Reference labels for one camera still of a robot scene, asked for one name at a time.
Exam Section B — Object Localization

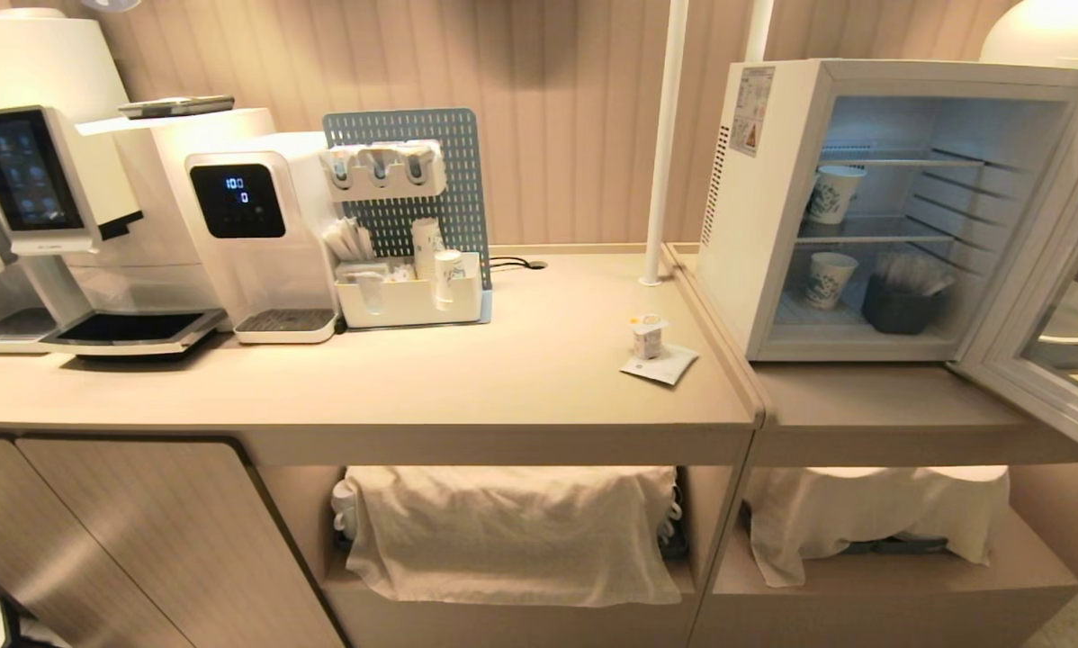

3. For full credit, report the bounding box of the stack of paper cups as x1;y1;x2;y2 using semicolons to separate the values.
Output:
410;217;445;281

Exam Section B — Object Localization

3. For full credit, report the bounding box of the white sticker label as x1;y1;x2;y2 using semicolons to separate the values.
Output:
730;66;776;158

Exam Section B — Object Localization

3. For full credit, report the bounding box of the small yogurt cup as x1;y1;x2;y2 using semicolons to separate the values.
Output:
629;313;669;361

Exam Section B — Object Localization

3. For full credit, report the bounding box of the black container with straws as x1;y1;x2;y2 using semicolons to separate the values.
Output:
861;253;956;336

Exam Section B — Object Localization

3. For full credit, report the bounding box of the white condiment organizer tray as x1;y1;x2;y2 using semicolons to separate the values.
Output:
333;251;493;330

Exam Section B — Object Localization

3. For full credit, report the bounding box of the white cloth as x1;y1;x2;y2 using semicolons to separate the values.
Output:
332;464;684;608
742;465;1012;589

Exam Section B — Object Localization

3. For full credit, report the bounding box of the white water dispenser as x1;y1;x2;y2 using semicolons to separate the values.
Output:
184;131;343;346

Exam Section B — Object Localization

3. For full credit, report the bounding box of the beige counter cabinet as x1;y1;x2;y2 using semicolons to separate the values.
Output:
0;244;767;648

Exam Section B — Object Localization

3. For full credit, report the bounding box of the wire fridge shelf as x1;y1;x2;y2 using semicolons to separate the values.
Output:
818;146;1026;174
795;214;999;255

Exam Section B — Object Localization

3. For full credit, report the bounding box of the white paper napkin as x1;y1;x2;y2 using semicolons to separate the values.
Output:
619;343;700;387

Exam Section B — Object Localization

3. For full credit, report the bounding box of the white capsule holder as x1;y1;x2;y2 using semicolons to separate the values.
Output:
320;139;448;203

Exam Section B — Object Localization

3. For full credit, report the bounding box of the grey pegboard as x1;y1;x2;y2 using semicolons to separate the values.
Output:
323;108;493;291

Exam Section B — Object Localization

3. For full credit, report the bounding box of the white pole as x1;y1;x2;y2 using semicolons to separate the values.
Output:
639;0;690;287
744;0;775;63

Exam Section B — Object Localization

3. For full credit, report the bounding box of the glass fridge door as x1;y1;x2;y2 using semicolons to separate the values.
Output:
950;72;1078;464

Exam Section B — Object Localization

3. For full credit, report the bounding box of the patterned paper cup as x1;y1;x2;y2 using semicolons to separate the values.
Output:
806;165;866;226
806;251;860;311

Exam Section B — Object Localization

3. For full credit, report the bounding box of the white dome lamp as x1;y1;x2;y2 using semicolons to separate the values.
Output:
979;0;1078;68

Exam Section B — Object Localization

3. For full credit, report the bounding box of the beige low cabinet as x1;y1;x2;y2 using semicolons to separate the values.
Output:
663;243;1078;648

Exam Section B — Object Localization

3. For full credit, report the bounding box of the white coffee machine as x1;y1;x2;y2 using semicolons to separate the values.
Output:
0;9;276;359

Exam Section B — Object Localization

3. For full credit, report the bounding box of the white mini fridge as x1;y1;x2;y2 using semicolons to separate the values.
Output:
695;58;1078;364

